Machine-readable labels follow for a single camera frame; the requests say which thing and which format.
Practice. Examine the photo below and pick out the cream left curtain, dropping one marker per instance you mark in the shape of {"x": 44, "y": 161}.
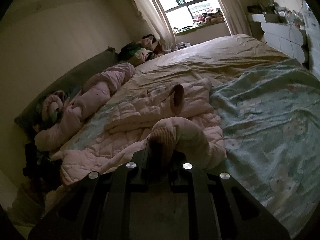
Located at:
{"x": 156, "y": 17}

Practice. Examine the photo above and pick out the cream right curtain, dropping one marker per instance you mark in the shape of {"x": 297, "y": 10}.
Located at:
{"x": 235, "y": 17}

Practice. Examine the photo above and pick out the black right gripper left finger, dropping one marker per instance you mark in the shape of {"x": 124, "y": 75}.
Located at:
{"x": 97, "y": 207}

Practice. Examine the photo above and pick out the cream curtain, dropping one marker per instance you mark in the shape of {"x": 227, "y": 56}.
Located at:
{"x": 235, "y": 17}
{"x": 156, "y": 17}

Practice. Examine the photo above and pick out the pile of clothes by headboard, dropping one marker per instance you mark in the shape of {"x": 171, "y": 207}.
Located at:
{"x": 137, "y": 53}

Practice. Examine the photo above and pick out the rolled pink quilt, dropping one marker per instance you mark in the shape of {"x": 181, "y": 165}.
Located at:
{"x": 69, "y": 116}

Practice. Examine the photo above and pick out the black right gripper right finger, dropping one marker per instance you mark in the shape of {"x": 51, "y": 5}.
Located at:
{"x": 219, "y": 207}

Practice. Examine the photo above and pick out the pink quilted coat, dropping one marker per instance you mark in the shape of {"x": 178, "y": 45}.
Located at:
{"x": 155, "y": 124}

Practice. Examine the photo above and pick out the beige bed sheet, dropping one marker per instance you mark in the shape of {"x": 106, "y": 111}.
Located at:
{"x": 221, "y": 60}

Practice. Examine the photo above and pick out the stuffed toys on windowsill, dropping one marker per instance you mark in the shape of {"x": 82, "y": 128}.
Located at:
{"x": 208, "y": 17}

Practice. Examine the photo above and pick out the teal patterned blanket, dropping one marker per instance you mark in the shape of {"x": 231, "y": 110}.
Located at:
{"x": 260, "y": 123}

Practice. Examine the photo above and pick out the white drawer cabinet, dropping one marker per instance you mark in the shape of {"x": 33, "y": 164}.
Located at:
{"x": 283, "y": 37}

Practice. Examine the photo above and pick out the dark green headboard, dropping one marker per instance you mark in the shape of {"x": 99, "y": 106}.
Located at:
{"x": 74, "y": 78}

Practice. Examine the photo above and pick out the clutter on cabinet top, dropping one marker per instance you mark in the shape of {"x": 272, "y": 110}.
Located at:
{"x": 271, "y": 12}

